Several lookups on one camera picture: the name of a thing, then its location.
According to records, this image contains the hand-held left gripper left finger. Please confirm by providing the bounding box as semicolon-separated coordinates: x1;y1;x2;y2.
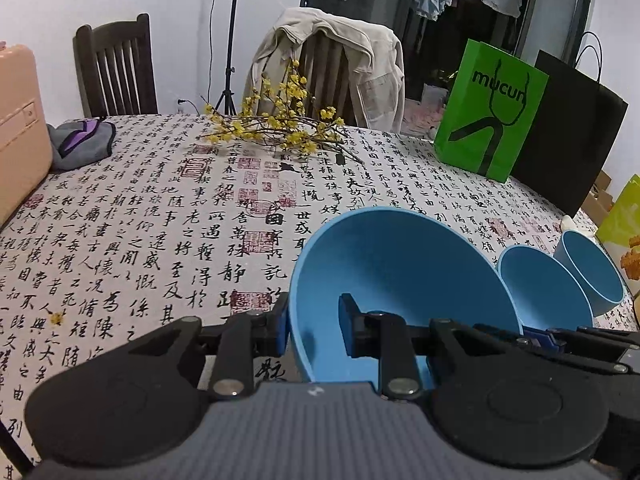
125;292;291;403

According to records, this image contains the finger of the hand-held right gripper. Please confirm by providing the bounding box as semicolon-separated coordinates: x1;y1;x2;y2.
474;323;632;377
522;326;640;352

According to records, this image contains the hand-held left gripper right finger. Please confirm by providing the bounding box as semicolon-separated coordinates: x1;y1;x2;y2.
339;294;507;403

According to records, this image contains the blue bowl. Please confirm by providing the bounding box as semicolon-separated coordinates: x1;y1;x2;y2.
497;245;594;333
289;206;525;397
552;230;626;317

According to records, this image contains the yellow-green gift bag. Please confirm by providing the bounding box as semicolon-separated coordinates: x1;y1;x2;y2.
595;175;640;281

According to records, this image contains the yellow blossom branch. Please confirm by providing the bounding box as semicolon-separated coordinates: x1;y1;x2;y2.
197;60;366;166

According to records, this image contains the black paper bag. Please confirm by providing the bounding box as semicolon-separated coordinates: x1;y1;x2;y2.
510;31;629;218

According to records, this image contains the green paper bag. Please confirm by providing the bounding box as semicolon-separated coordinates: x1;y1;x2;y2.
433;38;550;183

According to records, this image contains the beige jacket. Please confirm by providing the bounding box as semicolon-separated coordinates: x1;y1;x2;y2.
243;7;405;136

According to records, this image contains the brown slatted wooden chair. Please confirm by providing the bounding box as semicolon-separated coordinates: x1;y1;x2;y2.
300;32;351;121

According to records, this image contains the grey purple cloth pouch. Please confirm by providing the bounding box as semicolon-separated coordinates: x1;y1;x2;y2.
46;117;117;171

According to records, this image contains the studio light on stand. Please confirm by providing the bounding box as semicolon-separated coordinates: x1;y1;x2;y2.
215;0;246;116

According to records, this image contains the dark wooden chair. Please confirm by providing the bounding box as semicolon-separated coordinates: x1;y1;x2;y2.
73;13;158;118

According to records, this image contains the beige pink suitcase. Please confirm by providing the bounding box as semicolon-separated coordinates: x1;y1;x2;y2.
0;40;53;226

